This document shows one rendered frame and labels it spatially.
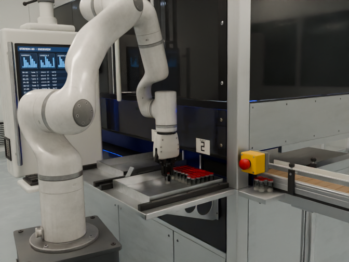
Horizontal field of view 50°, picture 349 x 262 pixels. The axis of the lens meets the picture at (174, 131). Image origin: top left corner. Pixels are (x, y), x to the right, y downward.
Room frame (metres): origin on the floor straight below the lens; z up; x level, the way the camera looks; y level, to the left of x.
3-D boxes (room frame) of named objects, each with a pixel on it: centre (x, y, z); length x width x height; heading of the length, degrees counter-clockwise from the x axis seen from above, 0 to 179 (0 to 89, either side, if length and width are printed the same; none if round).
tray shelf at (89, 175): (1.55, 0.11, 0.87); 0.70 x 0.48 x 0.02; 37
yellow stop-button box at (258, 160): (1.33, -0.29, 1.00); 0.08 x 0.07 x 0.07; 127
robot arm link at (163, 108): (1.45, 0.04, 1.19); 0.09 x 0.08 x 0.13; 57
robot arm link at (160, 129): (1.45, 0.03, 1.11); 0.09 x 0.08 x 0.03; 127
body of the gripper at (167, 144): (1.45, 0.03, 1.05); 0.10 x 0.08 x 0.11; 127
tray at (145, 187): (1.40, 0.03, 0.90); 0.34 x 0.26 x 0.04; 127
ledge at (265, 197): (1.34, -0.33, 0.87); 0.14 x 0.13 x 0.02; 127
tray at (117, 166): (1.73, 0.16, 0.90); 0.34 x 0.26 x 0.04; 127
